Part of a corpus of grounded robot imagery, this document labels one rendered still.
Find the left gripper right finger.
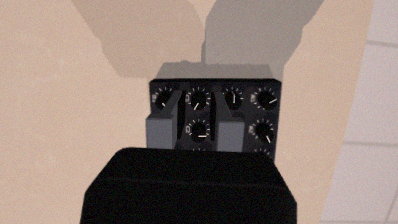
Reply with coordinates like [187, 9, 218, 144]
[210, 92, 245, 152]

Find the black knob box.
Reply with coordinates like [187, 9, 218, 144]
[149, 78, 282, 161]

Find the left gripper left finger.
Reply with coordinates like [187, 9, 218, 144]
[146, 90, 186, 149]

